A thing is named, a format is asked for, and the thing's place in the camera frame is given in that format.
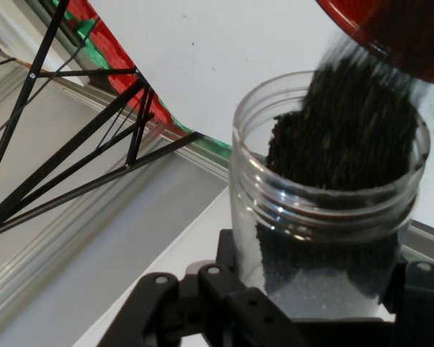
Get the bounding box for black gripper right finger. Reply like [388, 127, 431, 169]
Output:
[382, 260, 434, 347]

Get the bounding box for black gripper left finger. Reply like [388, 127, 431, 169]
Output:
[97, 229, 294, 347]

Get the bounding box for clear plastic jar with seeds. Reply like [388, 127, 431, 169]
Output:
[228, 70, 432, 321]

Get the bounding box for red bowl with black rim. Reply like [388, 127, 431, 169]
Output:
[315, 0, 434, 88]

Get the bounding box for red foam floor tiles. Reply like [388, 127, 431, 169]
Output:
[66, 0, 184, 128]

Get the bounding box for black tripod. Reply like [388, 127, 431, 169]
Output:
[0, 0, 208, 247]

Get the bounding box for aluminium rail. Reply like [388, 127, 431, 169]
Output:
[155, 129, 434, 254]

